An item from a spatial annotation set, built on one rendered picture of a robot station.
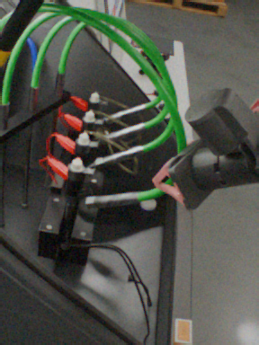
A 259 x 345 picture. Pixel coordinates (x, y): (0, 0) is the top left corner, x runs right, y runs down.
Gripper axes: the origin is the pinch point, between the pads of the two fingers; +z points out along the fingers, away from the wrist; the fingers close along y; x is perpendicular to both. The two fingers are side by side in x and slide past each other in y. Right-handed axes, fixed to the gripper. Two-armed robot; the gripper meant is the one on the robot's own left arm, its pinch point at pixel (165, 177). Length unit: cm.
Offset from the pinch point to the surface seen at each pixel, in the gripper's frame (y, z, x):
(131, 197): 3.3, 5.3, 0.8
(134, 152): -10.8, 18.9, -1.1
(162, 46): -82, 70, -13
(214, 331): -52, 88, 101
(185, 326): 6.0, 6.5, 27.0
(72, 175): 2.0, 20.2, -4.2
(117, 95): -26.4, 35.5, -10.0
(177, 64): -75, 60, -6
